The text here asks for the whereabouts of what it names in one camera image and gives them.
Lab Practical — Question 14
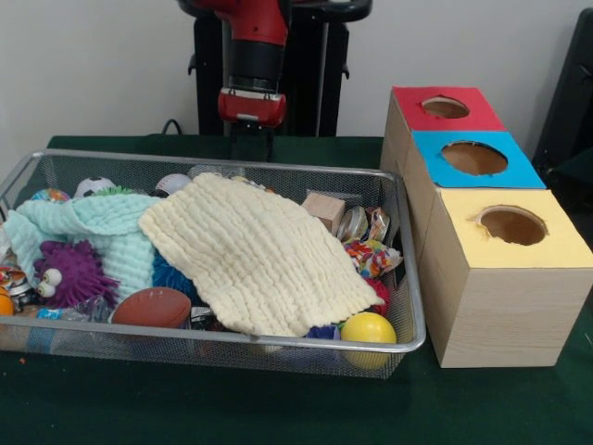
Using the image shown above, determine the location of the cream yellow cloth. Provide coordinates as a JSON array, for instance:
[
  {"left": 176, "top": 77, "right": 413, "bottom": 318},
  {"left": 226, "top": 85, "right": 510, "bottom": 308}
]
[{"left": 138, "top": 172, "right": 383, "bottom": 337}]

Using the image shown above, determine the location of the clear mesh bin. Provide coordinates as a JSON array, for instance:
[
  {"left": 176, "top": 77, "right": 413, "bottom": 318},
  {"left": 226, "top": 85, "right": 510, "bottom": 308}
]
[{"left": 0, "top": 149, "right": 428, "bottom": 379}]

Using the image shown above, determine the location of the white ball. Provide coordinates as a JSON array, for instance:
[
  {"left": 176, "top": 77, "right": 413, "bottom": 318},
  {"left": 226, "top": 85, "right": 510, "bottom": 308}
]
[{"left": 155, "top": 173, "right": 193, "bottom": 197}]

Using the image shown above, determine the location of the purple spiky toy with eyes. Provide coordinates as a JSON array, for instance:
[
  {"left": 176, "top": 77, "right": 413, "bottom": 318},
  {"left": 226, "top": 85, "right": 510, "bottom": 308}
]
[{"left": 34, "top": 241, "right": 120, "bottom": 310}]

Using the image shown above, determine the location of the dark green table cloth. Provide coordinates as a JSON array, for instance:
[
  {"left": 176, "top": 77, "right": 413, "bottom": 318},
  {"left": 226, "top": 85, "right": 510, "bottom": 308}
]
[{"left": 0, "top": 134, "right": 593, "bottom": 445}]

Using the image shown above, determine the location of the mint green cloth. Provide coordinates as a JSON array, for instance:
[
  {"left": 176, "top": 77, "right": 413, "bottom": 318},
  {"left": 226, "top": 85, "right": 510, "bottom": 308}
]
[{"left": 5, "top": 193, "right": 163, "bottom": 302}]

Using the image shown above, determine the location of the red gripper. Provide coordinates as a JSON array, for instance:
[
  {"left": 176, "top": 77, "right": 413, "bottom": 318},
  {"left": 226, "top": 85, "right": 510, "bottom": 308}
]
[{"left": 218, "top": 87, "right": 288, "bottom": 162}]

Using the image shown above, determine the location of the yellow ball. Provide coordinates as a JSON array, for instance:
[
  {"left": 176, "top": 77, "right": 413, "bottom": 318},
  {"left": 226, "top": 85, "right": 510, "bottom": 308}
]
[{"left": 340, "top": 311, "right": 397, "bottom": 370}]

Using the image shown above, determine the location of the colourful crinkly packet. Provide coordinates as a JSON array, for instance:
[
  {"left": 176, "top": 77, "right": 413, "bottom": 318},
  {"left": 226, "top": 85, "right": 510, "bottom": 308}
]
[{"left": 344, "top": 239, "right": 404, "bottom": 279}]

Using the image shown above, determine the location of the clear plastic packet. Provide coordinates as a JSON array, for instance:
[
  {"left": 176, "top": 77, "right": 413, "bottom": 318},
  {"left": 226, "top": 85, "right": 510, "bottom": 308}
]
[{"left": 188, "top": 165, "right": 247, "bottom": 180}]

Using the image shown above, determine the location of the brown toy football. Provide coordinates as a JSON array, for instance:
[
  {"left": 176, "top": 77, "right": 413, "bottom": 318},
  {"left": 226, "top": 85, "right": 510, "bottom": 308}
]
[{"left": 111, "top": 287, "right": 193, "bottom": 328}]

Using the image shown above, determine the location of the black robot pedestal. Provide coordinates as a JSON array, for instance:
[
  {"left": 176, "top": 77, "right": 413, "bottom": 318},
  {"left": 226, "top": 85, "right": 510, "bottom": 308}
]
[{"left": 179, "top": 0, "right": 372, "bottom": 138}]

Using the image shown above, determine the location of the black chair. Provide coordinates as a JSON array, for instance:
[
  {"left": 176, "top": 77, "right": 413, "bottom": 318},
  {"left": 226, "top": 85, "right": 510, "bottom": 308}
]
[{"left": 533, "top": 9, "right": 593, "bottom": 186}]

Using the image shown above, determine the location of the small wooden block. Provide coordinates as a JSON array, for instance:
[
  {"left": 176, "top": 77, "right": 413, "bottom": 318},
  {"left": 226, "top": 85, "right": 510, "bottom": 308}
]
[{"left": 303, "top": 192, "right": 347, "bottom": 233}]

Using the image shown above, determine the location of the small soccer ball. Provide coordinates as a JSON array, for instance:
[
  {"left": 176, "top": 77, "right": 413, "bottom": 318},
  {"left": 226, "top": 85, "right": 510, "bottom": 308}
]
[{"left": 74, "top": 177, "right": 117, "bottom": 198}]

